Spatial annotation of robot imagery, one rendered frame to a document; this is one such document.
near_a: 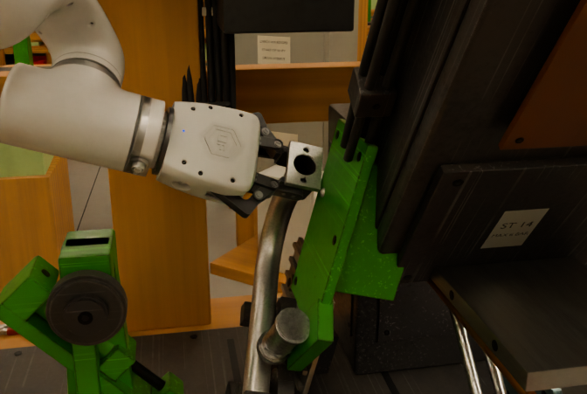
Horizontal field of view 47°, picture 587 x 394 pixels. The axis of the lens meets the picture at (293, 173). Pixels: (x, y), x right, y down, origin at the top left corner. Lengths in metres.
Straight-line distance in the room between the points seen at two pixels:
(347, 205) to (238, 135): 0.15
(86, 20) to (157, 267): 0.46
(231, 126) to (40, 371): 0.47
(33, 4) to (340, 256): 0.36
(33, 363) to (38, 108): 0.46
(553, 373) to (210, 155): 0.39
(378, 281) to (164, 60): 0.45
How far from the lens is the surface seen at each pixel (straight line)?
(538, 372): 0.59
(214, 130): 0.74
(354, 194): 0.66
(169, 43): 0.98
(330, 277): 0.69
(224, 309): 1.17
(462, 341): 0.74
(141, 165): 0.71
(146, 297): 1.10
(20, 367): 1.05
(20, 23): 0.63
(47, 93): 0.71
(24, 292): 0.72
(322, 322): 0.69
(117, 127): 0.70
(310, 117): 1.11
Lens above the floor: 1.44
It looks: 18 degrees down
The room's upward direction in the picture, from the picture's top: straight up
